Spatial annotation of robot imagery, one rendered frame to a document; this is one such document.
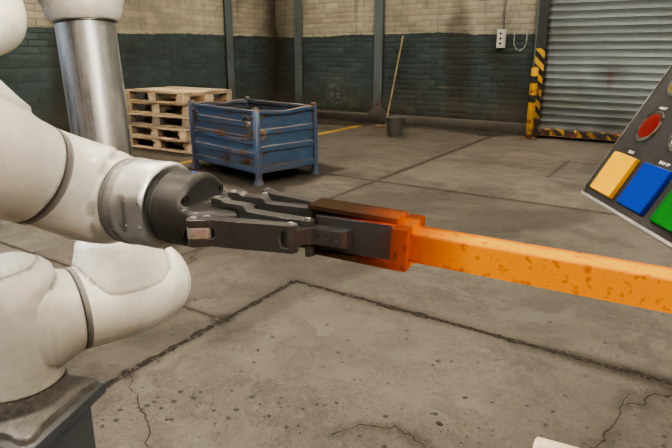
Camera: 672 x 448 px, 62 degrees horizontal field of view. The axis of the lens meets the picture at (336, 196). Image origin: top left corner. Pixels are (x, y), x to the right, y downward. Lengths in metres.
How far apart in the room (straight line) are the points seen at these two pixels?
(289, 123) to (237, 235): 4.94
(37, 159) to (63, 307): 0.53
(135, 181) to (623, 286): 0.42
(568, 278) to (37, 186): 0.45
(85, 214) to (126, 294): 0.50
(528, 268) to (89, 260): 0.83
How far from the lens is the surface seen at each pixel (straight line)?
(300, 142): 5.50
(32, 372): 1.08
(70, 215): 0.60
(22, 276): 1.04
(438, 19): 9.18
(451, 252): 0.44
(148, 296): 1.10
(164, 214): 0.54
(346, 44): 9.95
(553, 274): 0.43
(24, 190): 0.56
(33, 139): 0.56
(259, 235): 0.47
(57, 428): 1.12
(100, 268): 1.08
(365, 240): 0.46
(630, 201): 0.96
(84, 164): 0.60
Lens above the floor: 1.21
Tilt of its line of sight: 15 degrees down
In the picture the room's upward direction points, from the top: straight up
